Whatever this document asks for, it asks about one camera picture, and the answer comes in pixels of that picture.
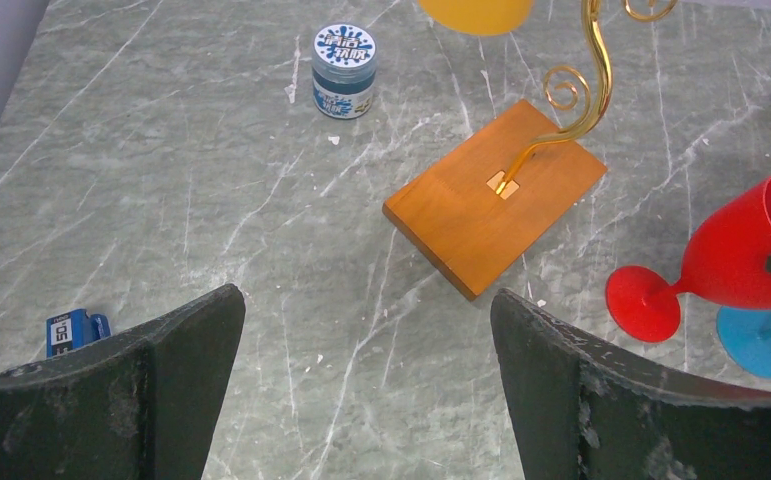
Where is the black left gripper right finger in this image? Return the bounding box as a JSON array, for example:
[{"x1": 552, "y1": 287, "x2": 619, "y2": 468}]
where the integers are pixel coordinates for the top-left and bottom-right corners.
[{"x1": 490, "y1": 289, "x2": 771, "y2": 479}]

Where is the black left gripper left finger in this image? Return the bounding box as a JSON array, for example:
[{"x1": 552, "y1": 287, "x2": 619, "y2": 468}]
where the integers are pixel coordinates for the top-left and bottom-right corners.
[{"x1": 0, "y1": 284, "x2": 246, "y2": 479}]

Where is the red wine glass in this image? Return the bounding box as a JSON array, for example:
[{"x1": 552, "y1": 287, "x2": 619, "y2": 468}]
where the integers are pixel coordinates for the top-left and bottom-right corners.
[{"x1": 605, "y1": 176, "x2": 771, "y2": 343}]

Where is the dark blue wine glass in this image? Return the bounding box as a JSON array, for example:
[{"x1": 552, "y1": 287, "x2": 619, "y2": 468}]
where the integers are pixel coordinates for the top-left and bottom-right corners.
[{"x1": 716, "y1": 307, "x2": 771, "y2": 379}]

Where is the wooden rack base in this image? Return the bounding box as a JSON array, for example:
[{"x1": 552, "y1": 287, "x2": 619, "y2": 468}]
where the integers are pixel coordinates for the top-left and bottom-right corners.
[{"x1": 383, "y1": 100, "x2": 607, "y2": 300}]

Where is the yellow wine glass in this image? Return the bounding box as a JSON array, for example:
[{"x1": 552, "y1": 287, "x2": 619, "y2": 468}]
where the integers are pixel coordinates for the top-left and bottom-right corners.
[{"x1": 418, "y1": 0, "x2": 534, "y2": 36}]

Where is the blue clip tool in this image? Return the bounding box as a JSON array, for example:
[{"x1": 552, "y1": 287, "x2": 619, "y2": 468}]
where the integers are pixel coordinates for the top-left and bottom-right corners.
[{"x1": 45, "y1": 309, "x2": 112, "y2": 358}]

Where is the blue cleaning gel jar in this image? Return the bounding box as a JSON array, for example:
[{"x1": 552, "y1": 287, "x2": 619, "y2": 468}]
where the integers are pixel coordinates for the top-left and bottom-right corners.
[{"x1": 311, "y1": 22, "x2": 378, "y2": 120}]

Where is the gold wire glass rack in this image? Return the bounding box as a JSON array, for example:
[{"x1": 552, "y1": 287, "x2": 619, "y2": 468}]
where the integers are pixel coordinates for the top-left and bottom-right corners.
[{"x1": 494, "y1": 0, "x2": 680, "y2": 197}]

